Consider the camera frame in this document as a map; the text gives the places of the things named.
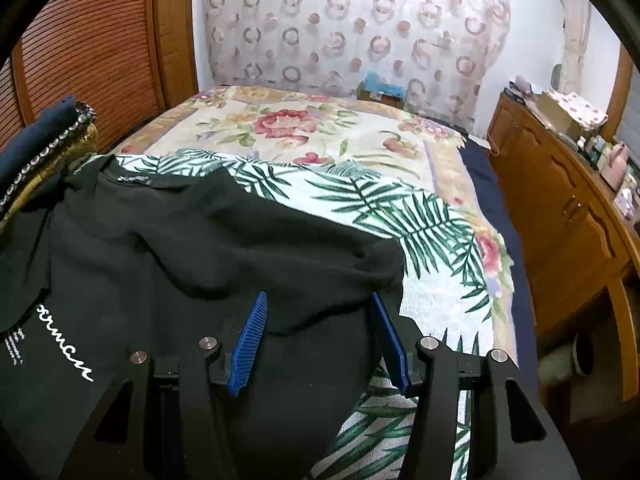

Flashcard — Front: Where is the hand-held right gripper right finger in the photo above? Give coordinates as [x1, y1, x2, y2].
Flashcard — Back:
[371, 291, 551, 480]

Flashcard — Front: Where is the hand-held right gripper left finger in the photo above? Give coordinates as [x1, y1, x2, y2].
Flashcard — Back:
[60, 291, 268, 480]

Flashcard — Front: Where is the black t-shirt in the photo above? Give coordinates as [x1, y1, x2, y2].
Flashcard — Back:
[0, 154, 406, 480]

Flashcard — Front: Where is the palm leaf printed cloth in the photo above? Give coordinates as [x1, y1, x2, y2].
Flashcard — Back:
[75, 149, 516, 480]

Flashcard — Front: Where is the wooden dresser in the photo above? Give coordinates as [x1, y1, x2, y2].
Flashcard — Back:
[487, 92, 640, 401]

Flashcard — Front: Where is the floral blanket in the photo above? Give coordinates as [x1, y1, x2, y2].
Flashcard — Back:
[110, 85, 516, 321]

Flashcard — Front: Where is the blue box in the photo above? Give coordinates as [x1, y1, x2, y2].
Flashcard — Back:
[357, 71, 408, 108]

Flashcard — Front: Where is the golden patterned cloth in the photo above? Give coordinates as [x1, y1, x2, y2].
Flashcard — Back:
[0, 120, 101, 226]

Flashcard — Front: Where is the cluster of small bottles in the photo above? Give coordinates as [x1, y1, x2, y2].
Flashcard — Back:
[575, 132, 612, 163]

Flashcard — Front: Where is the cardboard box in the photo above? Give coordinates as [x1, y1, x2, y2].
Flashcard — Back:
[530, 91, 581, 133]

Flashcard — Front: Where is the pink jug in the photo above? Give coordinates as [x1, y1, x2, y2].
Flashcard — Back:
[600, 142, 630, 191]

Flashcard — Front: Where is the navy studded cloth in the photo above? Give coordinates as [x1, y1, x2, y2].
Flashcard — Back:
[0, 95, 98, 221]

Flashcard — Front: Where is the white floral printed cloth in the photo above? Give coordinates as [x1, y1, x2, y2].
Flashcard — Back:
[547, 89, 608, 128]

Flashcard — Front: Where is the circle patterned curtain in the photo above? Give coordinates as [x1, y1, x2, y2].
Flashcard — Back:
[202, 0, 513, 121]

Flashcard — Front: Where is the grey window shutter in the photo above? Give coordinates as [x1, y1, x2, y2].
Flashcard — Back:
[614, 85, 640, 151]

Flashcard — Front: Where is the wooden louvered door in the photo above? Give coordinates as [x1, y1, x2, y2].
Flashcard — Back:
[0, 0, 198, 151]

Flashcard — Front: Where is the beige tied curtain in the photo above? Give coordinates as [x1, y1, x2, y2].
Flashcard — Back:
[562, 0, 593, 91]

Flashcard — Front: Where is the wooden window frame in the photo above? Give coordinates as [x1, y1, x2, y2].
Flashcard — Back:
[606, 42, 635, 116]

